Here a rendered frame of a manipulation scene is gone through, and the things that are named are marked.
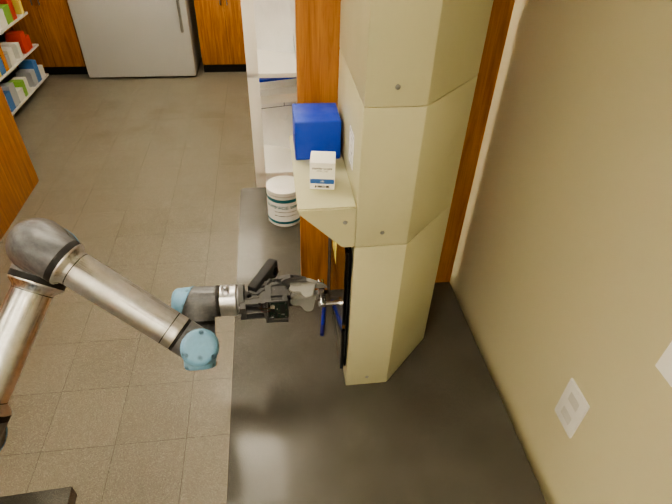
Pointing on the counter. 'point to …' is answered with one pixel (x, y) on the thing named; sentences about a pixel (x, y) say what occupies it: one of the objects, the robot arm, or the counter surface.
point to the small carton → (322, 170)
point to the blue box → (316, 129)
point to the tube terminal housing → (397, 219)
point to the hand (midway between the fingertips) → (321, 288)
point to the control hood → (326, 201)
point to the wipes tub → (282, 201)
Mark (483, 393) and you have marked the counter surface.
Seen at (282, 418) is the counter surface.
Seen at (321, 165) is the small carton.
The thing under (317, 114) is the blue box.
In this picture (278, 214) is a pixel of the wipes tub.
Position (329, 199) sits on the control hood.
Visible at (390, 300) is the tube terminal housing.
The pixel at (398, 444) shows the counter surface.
